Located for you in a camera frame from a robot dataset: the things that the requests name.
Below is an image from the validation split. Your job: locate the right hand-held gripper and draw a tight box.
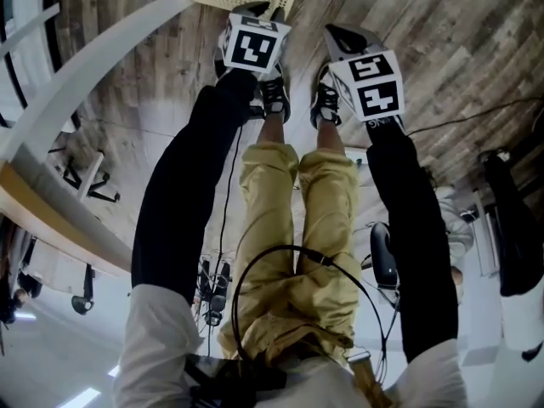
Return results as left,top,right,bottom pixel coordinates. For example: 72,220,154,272
321,23,406,123

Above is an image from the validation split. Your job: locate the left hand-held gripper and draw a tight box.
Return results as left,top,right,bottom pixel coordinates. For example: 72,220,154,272
218,1,292,77

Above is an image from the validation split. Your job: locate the person's right forearm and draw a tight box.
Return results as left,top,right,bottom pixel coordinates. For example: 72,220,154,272
365,115,461,364

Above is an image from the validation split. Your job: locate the person's left forearm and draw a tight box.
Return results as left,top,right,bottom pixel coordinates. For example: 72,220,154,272
130,69,260,306

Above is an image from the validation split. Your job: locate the person's right shoe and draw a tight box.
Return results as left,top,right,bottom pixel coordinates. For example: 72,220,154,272
309,61,343,130

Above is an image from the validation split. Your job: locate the person's shoe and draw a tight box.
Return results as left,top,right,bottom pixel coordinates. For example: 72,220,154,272
249,62,292,125
309,61,343,130

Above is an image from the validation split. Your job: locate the person's left shoe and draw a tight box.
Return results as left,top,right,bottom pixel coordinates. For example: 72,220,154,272
249,62,292,125

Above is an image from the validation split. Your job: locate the person's right leg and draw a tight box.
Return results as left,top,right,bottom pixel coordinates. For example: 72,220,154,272
295,119,363,356

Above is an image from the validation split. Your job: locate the person's leg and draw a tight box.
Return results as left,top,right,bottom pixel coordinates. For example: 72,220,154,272
216,115,301,359
295,119,363,356

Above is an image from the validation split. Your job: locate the person's left leg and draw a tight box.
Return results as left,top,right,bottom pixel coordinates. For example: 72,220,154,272
216,115,301,359

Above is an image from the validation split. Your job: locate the white curved desk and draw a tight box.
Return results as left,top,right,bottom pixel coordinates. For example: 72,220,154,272
0,0,197,280

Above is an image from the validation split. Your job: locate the black chair caster base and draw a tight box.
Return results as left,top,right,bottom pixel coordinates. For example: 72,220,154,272
70,263,97,316

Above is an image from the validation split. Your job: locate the person's white shirt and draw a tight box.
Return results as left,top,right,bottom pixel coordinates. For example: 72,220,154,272
112,283,468,408

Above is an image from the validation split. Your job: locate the black waist pack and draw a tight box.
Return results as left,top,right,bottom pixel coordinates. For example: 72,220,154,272
183,352,289,408

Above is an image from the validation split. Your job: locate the black cable on floor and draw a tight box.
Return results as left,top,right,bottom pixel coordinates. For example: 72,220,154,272
403,95,544,139

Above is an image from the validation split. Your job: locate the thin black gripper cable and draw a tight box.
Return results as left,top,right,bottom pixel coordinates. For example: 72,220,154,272
202,124,244,271

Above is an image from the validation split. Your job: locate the white desk leg frame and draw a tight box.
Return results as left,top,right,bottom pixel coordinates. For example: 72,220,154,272
48,149,122,206

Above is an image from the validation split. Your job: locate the black looped cable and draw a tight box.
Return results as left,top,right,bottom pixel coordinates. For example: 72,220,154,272
230,244,403,384

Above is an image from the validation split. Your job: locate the tan strap with buckle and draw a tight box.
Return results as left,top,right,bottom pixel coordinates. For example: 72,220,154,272
346,347,394,408

